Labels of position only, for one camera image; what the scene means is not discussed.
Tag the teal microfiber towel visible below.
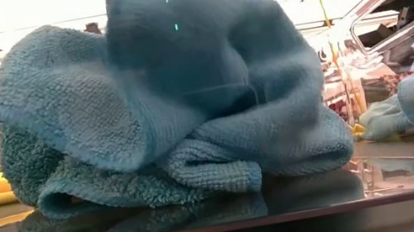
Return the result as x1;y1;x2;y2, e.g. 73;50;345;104
0;81;267;232

